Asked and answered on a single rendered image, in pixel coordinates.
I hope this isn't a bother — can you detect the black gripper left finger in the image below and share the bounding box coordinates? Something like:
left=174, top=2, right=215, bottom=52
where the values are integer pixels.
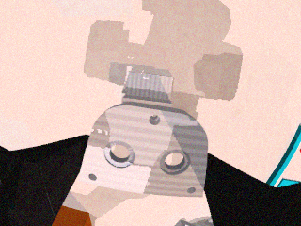
left=0, top=135, right=89, bottom=226

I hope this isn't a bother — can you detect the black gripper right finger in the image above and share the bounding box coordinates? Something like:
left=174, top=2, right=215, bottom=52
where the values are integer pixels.
left=204, top=152, right=301, bottom=226

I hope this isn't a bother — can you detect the cyan flat rectangular plate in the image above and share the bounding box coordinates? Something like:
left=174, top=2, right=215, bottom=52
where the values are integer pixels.
left=277, top=178, right=300, bottom=188

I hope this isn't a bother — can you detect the cyan flat bar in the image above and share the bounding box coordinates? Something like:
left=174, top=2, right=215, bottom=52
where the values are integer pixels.
left=266, top=124, right=301, bottom=186

